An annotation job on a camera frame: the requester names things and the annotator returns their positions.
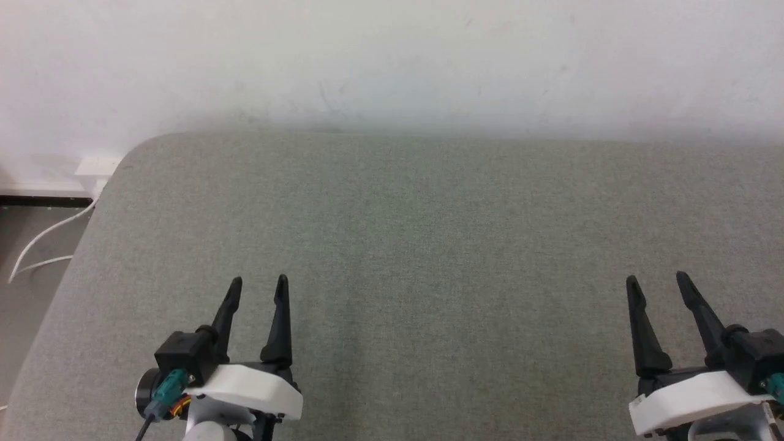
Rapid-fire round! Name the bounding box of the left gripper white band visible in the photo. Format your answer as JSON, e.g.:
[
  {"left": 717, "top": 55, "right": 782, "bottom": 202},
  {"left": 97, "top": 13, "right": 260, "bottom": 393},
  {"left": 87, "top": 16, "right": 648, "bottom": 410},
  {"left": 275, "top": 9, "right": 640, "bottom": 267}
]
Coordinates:
[{"left": 183, "top": 274, "right": 304, "bottom": 441}]

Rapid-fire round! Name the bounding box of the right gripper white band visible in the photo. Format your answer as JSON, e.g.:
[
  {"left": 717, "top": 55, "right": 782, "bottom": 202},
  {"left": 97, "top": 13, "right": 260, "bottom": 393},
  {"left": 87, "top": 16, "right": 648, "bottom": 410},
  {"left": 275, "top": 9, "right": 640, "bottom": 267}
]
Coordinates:
[{"left": 625, "top": 271, "right": 775, "bottom": 441}]

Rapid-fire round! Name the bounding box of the grey-green fabric sofa cushion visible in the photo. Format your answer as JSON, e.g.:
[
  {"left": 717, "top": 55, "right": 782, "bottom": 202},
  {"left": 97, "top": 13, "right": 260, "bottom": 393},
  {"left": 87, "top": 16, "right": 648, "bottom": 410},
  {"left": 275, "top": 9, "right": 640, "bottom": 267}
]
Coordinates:
[{"left": 0, "top": 131, "right": 784, "bottom": 441}]

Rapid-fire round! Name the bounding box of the left black cable teal plug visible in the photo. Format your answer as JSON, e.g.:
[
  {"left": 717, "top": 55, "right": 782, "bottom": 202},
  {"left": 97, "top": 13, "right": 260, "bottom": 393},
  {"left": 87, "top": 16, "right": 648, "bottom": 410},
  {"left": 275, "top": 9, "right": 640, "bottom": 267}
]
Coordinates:
[{"left": 135, "top": 368, "right": 192, "bottom": 441}]

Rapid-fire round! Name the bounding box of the black cable teal plug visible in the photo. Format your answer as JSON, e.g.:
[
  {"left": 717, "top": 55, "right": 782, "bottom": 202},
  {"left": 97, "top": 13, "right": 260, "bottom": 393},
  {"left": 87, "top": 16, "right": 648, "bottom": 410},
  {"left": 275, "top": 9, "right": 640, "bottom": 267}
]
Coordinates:
[
  {"left": 135, "top": 368, "right": 192, "bottom": 441},
  {"left": 762, "top": 374, "right": 784, "bottom": 406}
]

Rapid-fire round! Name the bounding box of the right black cable teal plug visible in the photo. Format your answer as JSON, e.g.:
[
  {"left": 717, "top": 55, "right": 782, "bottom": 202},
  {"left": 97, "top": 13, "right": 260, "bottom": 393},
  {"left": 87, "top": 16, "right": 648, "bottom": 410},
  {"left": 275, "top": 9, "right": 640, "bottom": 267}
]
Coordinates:
[{"left": 762, "top": 374, "right": 784, "bottom": 406}]

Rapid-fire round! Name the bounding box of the white power cable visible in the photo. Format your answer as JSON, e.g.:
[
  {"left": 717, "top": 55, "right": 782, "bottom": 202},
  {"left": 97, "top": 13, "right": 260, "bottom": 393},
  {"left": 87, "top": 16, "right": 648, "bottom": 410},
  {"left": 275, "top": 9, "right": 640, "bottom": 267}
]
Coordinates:
[
  {"left": 7, "top": 198, "right": 98, "bottom": 284},
  {"left": 12, "top": 254, "right": 75, "bottom": 277}
]

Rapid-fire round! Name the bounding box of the white wall socket box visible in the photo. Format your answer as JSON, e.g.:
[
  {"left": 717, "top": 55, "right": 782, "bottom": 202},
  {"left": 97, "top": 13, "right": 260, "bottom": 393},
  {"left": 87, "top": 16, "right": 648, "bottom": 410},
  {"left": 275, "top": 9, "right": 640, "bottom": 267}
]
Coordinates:
[{"left": 74, "top": 156, "right": 124, "bottom": 198}]

